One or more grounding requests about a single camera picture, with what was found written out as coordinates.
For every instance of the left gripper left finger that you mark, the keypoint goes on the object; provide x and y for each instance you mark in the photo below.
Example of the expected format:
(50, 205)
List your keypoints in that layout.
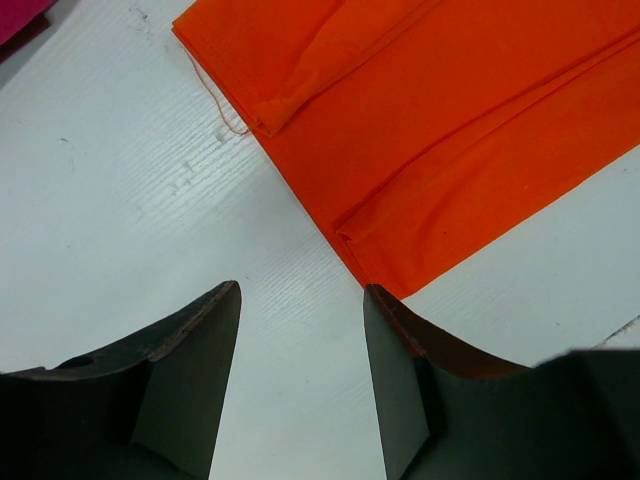
(147, 406)

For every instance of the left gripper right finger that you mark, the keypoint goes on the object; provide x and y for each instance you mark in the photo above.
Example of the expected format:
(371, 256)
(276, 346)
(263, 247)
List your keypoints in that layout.
(448, 410)

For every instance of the orange t-shirt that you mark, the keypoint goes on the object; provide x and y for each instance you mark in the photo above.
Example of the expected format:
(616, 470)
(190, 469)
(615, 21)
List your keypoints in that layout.
(415, 133)

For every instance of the dark red folded t-shirt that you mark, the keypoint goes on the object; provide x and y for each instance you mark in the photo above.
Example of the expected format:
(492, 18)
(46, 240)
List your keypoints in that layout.
(34, 28)

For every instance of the folded magenta t-shirt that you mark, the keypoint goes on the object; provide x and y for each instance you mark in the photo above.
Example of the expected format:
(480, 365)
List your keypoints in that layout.
(16, 14)

